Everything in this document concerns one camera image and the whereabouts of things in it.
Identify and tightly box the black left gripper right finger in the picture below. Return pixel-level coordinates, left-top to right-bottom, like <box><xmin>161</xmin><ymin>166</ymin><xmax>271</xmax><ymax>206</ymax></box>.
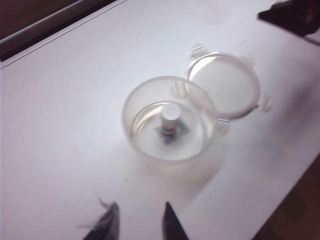
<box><xmin>161</xmin><ymin>201</ymin><xmax>190</xmax><ymax>240</ymax></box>

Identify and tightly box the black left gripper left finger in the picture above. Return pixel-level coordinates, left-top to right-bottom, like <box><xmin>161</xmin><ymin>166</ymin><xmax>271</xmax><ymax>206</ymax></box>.
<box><xmin>83</xmin><ymin>200</ymin><xmax>121</xmax><ymax>240</ymax></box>

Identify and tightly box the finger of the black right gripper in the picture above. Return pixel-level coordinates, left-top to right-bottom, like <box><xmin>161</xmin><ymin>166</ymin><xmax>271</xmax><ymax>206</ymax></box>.
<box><xmin>257</xmin><ymin>0</ymin><xmax>320</xmax><ymax>38</ymax></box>

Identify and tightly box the round clear plastic box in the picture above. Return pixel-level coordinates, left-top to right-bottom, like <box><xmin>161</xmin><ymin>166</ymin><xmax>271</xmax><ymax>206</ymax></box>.
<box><xmin>121</xmin><ymin>76</ymin><xmax>230</xmax><ymax>170</ymax></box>

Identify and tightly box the round clear plastic lid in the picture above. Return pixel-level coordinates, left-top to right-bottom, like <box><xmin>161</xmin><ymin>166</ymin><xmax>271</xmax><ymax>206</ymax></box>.
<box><xmin>184</xmin><ymin>43</ymin><xmax>273</xmax><ymax>121</ymax></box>

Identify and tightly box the small white medicine bottle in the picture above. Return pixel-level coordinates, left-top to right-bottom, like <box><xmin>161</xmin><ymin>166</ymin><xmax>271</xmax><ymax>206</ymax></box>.
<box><xmin>159</xmin><ymin>104</ymin><xmax>182</xmax><ymax>141</ymax></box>

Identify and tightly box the brown fabric desk divider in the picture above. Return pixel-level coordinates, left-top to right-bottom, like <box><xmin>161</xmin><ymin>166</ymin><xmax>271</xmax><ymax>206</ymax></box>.
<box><xmin>0</xmin><ymin>0</ymin><xmax>121</xmax><ymax>62</ymax></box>

